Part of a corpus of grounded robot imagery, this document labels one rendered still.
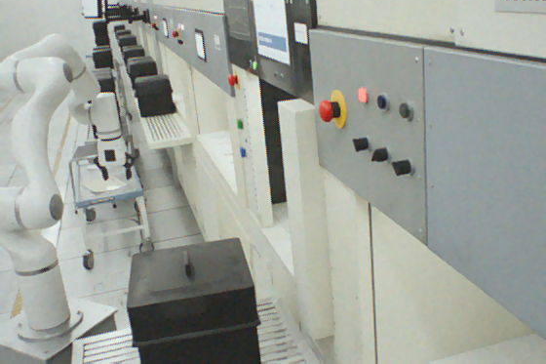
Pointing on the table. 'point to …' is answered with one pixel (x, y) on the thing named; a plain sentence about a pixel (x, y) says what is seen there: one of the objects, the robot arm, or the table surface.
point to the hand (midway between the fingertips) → (117, 177)
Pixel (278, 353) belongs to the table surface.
